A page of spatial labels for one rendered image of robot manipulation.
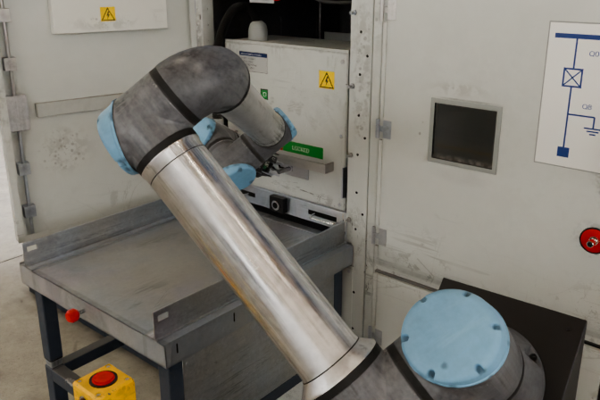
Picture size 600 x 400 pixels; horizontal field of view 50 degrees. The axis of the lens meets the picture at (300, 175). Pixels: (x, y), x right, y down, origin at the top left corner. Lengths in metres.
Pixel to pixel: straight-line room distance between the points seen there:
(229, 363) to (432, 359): 0.75
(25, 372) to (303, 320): 2.14
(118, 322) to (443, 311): 0.81
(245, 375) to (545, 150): 0.90
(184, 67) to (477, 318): 0.59
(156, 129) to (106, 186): 1.09
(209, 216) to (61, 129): 1.08
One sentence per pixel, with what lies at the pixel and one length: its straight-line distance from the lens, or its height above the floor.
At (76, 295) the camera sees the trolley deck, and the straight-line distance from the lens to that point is 1.69.
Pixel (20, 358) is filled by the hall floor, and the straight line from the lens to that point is 3.14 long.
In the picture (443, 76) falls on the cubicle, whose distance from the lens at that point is 1.58.
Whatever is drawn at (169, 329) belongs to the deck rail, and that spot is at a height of 0.86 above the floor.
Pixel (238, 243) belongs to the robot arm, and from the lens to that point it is 1.01.
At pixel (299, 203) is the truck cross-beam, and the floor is 0.91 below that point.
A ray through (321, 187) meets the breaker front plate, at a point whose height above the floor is 0.98.
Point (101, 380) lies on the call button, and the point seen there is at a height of 0.91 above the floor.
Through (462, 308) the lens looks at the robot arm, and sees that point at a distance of 1.01.
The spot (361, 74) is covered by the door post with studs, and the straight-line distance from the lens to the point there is 1.72.
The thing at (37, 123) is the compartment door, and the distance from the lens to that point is 2.02.
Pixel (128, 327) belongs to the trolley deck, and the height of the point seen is 0.84.
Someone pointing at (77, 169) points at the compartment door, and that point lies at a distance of 2.08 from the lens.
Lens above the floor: 1.60
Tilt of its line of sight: 18 degrees down
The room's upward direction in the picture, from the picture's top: straight up
